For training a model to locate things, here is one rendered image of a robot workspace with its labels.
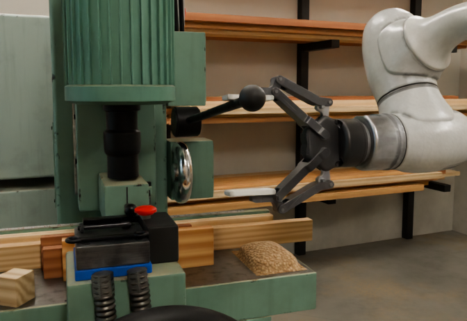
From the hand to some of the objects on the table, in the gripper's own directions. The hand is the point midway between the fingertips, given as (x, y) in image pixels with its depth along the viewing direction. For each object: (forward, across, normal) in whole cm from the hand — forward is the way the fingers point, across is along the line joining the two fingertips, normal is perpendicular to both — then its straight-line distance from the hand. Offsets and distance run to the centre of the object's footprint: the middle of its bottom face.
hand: (233, 146), depth 73 cm
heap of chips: (-8, -19, -9) cm, 23 cm away
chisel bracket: (+14, -14, -19) cm, 27 cm away
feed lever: (0, -5, -27) cm, 28 cm away
